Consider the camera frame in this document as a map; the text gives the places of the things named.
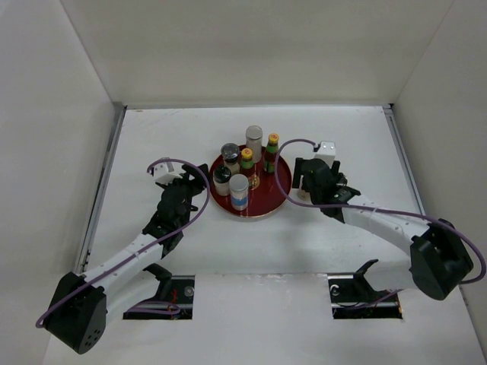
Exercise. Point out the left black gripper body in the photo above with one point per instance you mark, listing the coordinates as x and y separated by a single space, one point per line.
190 189

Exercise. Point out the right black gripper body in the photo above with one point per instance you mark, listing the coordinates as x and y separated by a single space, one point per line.
314 197

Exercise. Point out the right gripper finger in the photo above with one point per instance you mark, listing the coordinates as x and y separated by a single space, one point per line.
301 166
335 170

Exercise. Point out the black cap spice grinder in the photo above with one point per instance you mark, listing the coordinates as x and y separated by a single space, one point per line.
221 178

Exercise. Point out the green label sauce bottle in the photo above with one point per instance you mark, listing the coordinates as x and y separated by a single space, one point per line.
272 148

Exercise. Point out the blue label silver cap jar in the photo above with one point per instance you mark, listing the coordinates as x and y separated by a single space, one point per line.
239 188

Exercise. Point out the grey dome cap shaker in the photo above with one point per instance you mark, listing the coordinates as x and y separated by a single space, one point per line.
230 153

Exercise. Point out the yellow cap sauce bottle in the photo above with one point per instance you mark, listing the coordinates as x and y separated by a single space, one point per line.
247 167

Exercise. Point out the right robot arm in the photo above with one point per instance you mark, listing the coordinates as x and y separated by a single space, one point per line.
438 260

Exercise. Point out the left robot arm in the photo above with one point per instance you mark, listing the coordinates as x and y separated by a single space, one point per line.
82 305

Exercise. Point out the black cap jar right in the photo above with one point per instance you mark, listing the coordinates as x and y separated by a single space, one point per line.
303 196

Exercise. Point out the round red tray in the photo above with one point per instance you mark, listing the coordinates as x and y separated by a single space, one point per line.
268 195

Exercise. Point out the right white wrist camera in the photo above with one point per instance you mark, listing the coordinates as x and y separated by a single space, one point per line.
325 151

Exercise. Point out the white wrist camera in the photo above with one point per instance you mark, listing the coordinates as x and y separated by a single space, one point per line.
325 151
164 173

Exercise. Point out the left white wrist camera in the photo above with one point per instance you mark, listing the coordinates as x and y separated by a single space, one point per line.
164 173

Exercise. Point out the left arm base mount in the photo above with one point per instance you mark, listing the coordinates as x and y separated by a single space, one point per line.
173 299

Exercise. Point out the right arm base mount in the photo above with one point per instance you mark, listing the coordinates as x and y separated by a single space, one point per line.
352 297

